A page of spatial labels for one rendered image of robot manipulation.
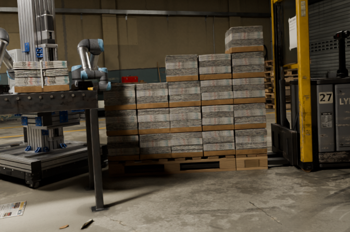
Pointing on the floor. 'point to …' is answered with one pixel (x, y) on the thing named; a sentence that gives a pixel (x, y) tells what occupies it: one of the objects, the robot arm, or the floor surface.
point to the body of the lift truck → (327, 118)
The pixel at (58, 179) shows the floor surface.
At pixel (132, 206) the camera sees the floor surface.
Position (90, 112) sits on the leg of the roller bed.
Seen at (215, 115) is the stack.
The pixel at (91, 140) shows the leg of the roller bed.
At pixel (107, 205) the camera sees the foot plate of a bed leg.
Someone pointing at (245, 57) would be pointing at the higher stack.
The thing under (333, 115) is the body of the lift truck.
